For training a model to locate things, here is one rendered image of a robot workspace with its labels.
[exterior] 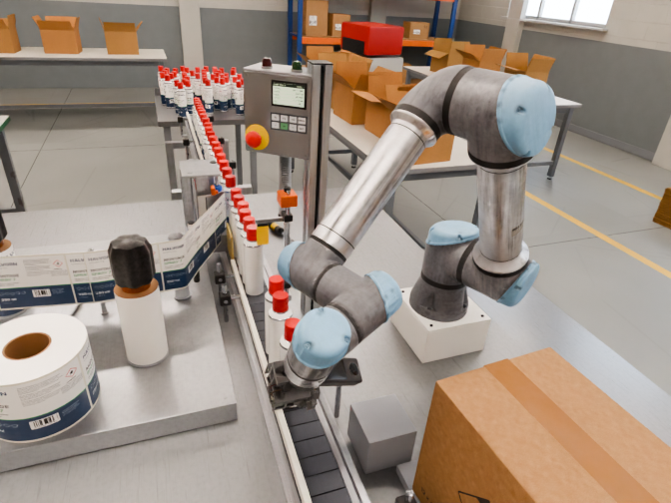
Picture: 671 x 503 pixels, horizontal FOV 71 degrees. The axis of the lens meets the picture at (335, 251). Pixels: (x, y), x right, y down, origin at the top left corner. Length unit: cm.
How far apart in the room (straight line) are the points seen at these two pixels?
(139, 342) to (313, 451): 44
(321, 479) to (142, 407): 39
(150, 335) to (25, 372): 24
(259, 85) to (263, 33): 767
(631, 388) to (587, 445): 64
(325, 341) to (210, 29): 814
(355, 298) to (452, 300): 53
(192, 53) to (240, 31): 87
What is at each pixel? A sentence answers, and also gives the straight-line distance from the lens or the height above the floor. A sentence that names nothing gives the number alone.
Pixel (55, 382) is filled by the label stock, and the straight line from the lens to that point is 101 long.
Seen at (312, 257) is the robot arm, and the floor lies 125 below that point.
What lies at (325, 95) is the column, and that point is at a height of 143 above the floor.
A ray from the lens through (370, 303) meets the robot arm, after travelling 70.
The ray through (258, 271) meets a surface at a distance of 129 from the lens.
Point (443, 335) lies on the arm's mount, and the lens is 122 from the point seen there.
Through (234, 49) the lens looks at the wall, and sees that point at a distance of 872.
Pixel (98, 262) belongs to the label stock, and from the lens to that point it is 127.
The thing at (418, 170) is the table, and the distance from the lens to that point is 273.
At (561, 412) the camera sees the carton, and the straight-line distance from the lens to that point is 81.
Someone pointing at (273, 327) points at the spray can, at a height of 102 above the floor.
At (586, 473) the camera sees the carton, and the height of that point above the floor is 112.
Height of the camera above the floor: 165
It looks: 29 degrees down
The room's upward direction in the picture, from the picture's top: 4 degrees clockwise
